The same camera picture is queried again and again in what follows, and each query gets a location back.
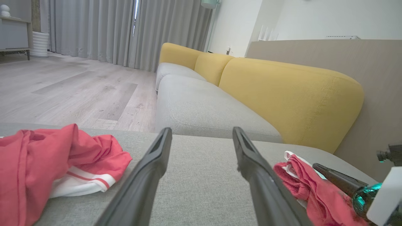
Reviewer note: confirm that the grey curtain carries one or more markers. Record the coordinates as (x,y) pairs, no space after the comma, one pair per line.
(172,28)
(91,28)

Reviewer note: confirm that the grey sideboard cabinet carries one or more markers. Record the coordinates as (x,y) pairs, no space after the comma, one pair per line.
(14,34)

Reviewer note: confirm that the white router with antennas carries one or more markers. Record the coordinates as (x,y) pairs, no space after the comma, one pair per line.
(267,34)

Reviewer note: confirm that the beige low partition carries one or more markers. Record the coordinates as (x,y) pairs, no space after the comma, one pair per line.
(370,62)

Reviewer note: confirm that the white ribbed round appliance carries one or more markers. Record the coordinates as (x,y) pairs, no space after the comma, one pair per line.
(40,44)

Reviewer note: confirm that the large yellow sofa back cushion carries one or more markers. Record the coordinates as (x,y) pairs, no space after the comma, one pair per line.
(292,100)

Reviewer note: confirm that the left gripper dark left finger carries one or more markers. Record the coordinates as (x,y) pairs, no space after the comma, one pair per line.
(138,188)

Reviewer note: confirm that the flat white device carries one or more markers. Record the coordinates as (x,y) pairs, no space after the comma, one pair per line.
(342,37)

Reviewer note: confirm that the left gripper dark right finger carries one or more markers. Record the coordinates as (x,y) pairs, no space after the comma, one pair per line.
(267,194)

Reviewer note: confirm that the small yellow sofa back cushion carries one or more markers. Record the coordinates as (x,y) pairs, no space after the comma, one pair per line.
(212,67)
(179,55)

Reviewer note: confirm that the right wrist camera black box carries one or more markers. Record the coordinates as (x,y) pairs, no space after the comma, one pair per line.
(392,154)

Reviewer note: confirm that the red basketball jersey white sleeves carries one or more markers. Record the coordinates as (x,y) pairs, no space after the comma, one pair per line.
(37,163)

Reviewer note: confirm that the floor lamp mint shade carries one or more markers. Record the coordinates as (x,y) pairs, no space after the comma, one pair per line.
(209,3)

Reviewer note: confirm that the red shorts white lining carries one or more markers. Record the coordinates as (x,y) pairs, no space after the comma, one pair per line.
(320,197)

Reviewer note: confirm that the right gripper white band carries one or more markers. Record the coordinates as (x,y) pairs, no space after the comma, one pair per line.
(388,197)

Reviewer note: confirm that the white ornament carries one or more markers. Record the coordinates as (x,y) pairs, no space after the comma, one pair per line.
(4,10)

